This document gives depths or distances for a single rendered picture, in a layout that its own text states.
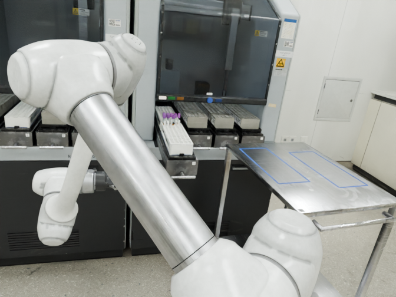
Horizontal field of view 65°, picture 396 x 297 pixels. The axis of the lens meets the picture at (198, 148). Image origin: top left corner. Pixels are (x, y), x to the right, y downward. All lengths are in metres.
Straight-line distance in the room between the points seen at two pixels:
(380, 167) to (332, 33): 1.40
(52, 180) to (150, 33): 0.80
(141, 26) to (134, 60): 0.78
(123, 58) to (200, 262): 0.49
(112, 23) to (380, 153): 2.86
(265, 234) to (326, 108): 2.82
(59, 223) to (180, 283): 0.62
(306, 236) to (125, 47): 0.58
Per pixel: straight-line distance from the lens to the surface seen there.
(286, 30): 1.77
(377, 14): 3.56
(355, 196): 1.27
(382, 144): 3.58
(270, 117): 1.83
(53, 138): 1.59
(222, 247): 0.57
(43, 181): 1.22
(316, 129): 3.45
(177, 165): 1.30
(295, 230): 0.68
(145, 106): 1.61
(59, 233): 1.11
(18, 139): 1.63
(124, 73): 0.78
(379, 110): 3.63
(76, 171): 1.01
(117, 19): 1.55
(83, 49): 0.73
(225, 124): 1.72
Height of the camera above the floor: 1.34
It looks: 22 degrees down
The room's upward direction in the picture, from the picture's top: 6 degrees clockwise
